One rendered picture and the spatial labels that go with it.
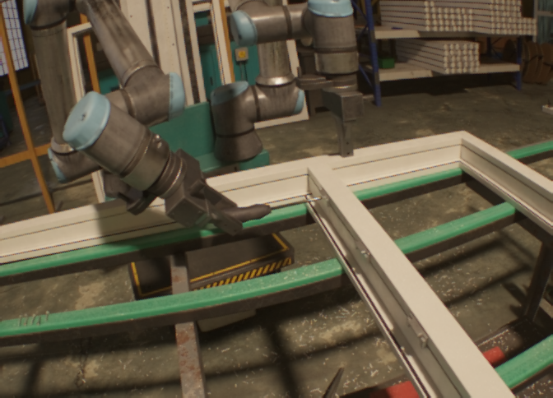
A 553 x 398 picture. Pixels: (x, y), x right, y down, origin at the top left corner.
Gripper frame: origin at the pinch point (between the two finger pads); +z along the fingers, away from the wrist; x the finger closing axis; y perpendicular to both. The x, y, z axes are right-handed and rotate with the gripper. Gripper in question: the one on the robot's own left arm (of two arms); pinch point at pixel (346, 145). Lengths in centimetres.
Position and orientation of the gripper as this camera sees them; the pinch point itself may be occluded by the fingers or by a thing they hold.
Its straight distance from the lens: 90.8
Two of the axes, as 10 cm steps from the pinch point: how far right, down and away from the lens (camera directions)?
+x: -2.1, -4.1, 8.9
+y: 9.7, -2.0, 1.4
